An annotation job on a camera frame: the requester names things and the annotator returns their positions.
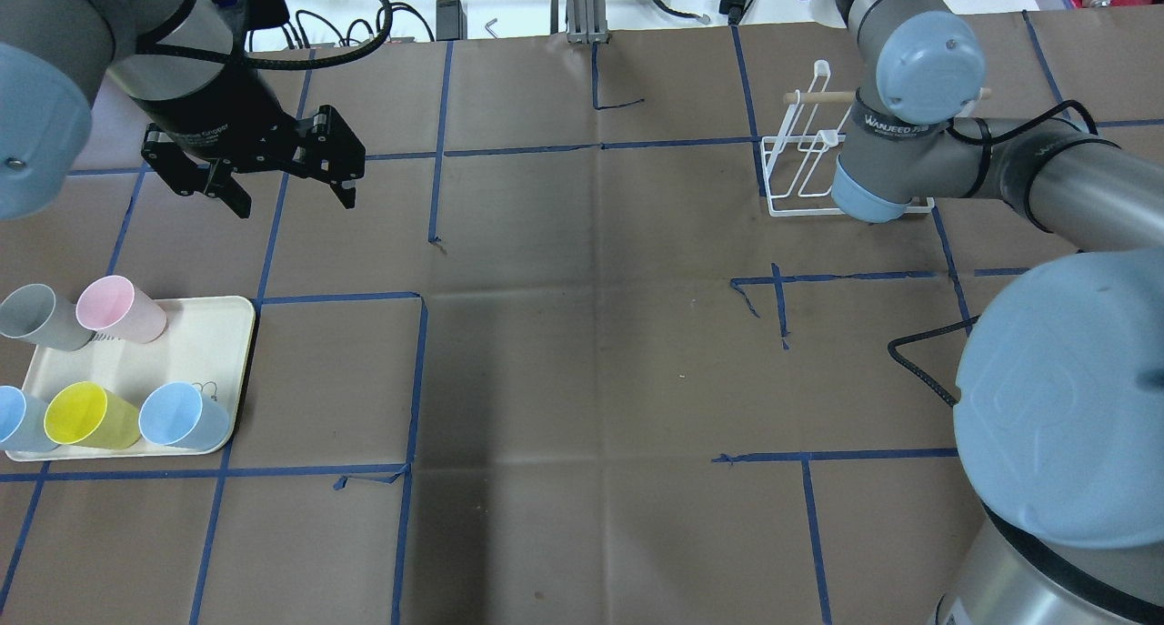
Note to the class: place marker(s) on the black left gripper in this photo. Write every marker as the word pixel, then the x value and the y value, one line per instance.
pixel 211 111

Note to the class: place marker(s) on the light blue plastic cup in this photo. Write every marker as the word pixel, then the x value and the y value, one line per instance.
pixel 178 415

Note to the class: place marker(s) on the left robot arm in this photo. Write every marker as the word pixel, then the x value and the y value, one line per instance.
pixel 183 62

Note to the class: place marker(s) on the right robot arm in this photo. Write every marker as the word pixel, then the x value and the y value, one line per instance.
pixel 1058 417

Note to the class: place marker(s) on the pink plastic cup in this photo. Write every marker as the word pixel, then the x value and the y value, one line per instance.
pixel 114 307

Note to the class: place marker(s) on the grey plastic cup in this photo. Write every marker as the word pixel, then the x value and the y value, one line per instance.
pixel 37 315

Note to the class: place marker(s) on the yellow plastic cup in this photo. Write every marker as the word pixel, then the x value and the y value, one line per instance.
pixel 88 415

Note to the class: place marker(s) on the wooden rack dowel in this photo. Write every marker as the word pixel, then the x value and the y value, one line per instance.
pixel 813 98

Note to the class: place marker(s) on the cream bunny tray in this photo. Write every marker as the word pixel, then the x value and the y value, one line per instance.
pixel 206 343

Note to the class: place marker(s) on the aluminium frame post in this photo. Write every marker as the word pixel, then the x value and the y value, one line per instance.
pixel 587 22

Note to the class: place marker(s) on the white wire cup rack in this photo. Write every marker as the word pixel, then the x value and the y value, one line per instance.
pixel 799 159

